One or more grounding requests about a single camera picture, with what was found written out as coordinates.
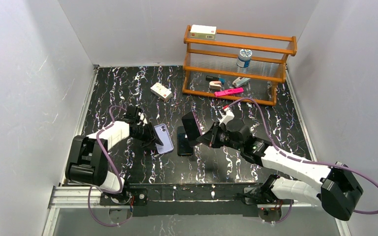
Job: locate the beige small stapler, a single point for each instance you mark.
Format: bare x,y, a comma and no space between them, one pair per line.
215,85

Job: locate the white smartphone dark screen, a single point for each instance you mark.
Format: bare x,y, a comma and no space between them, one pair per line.
184,146

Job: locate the pink highlighter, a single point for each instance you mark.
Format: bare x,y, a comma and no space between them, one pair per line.
228,92

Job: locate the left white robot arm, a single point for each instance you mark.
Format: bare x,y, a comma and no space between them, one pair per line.
89,161

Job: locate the orange wooden shelf rack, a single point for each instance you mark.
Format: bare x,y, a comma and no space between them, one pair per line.
218,58

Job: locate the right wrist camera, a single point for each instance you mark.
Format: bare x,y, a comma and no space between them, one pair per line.
226,115

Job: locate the black teal marker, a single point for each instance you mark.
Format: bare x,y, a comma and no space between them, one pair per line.
212,78

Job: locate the black phone case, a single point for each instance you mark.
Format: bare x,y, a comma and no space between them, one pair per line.
178,143

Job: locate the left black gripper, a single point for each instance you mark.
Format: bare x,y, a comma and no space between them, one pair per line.
149,136

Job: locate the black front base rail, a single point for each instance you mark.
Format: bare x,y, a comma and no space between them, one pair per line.
198,199

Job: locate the blue white round jar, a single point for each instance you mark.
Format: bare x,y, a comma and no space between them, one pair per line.
244,58

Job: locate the pink-edged dark smartphone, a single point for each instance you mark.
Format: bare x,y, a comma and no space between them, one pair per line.
191,127

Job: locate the white teal stapler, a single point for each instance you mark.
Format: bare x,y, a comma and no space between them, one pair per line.
240,81

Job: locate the white red small box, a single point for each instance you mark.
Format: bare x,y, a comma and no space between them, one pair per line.
161,91

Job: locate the white box on shelf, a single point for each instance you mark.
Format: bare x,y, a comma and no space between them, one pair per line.
203,32

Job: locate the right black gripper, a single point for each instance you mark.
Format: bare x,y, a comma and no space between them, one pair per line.
213,135

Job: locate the lavender smartphone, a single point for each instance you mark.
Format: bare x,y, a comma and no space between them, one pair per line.
164,136

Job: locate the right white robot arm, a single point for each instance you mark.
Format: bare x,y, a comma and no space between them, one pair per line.
335,189

